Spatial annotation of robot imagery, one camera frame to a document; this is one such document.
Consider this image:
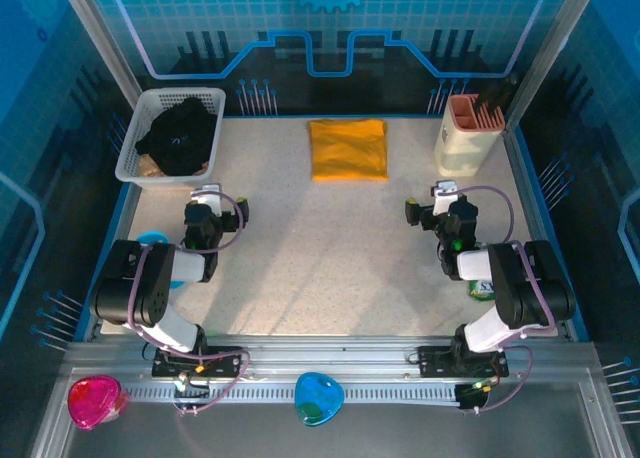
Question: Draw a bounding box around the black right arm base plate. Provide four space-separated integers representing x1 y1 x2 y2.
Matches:
417 345 510 379

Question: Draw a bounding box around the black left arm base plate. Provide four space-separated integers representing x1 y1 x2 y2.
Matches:
151 345 244 379

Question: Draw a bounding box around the grey slotted cable duct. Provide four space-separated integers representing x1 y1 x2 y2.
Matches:
122 385 464 405

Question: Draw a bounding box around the white plastic mesh basket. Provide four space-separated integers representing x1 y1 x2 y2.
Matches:
114 86 227 190

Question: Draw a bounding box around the cyan round plate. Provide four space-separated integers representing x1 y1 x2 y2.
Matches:
134 231 187 290

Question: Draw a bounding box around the cream holder with pink top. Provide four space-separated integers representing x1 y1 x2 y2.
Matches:
433 93 506 178

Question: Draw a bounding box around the green snack bag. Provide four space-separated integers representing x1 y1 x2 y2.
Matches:
467 277 496 304

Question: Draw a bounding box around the black kitchen knife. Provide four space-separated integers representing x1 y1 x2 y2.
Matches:
474 72 519 115

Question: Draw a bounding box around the black t-shirt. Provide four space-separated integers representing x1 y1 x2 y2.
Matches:
134 96 219 177

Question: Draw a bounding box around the small black circuit board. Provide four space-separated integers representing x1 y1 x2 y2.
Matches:
455 375 499 410
172 372 211 402

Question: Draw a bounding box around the aluminium mounting rail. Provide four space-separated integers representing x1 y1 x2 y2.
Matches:
62 333 599 379

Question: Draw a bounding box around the yellow t-shirt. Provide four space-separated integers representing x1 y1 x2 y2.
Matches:
307 118 390 183

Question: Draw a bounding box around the aluminium frame post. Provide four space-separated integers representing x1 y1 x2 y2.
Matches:
502 0 604 134
55 0 146 110

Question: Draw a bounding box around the blue heart-shaped container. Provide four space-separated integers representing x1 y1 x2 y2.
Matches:
293 371 345 428

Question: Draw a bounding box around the pink heart-shaped container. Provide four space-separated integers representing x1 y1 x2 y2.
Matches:
67 375 130 432

